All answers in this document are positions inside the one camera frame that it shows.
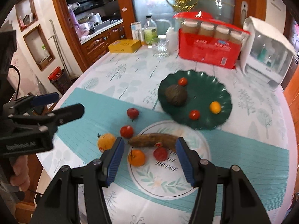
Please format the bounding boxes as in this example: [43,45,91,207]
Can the yellow-orange fruit with sticker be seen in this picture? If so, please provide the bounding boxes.
[97,133,116,152]

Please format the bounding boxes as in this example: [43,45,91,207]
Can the orange tangerine with stem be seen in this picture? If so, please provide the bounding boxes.
[127,150,146,167]

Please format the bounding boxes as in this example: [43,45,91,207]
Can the dark red round lychee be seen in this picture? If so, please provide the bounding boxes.
[153,142,168,162]

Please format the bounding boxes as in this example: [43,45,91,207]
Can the small red cherry tomato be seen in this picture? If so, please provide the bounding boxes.
[189,110,200,120]

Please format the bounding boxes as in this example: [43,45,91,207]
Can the person's left hand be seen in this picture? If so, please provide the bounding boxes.
[10,155,30,192]

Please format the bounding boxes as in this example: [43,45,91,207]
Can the red waste bin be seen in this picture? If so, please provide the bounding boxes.
[48,67,72,95]

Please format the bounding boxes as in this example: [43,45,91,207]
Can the overripe brown banana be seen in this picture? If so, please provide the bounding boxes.
[128,133,178,151]

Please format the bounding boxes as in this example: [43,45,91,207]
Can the printed teal white tablecloth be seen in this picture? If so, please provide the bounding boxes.
[38,48,297,223]

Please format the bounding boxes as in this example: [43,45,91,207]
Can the yellow flat box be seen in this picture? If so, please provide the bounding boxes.
[108,39,141,53]

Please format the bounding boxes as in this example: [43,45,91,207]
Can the small yellow kumquat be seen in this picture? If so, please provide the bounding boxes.
[209,101,221,114]

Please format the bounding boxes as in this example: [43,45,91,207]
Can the dark green scalloped plate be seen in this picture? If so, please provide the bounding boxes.
[158,70,233,130]

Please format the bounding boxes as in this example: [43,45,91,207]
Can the white blue small carton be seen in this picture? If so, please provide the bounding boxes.
[131,22,142,40]

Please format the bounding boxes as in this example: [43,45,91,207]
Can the dark brown avocado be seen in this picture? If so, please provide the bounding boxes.
[165,85,187,106]

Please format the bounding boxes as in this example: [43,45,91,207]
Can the clear drinking glass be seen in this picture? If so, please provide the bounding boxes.
[152,34,169,58]

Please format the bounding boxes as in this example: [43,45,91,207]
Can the wooden side cabinet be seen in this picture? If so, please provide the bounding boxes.
[284,67,299,135]

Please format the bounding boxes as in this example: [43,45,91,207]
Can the clear bottle yellow liquid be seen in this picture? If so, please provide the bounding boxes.
[143,15,158,45]

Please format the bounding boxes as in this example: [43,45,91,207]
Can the white squeeze bottle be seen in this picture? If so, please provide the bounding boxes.
[166,27,178,53]

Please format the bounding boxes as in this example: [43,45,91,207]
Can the white countertop appliance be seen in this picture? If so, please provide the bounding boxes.
[240,16,297,91]

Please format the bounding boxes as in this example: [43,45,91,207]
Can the red carton of jars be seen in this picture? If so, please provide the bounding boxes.
[173,11,250,69]

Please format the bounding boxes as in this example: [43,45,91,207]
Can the black cable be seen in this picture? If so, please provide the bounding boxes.
[9,65,21,97]

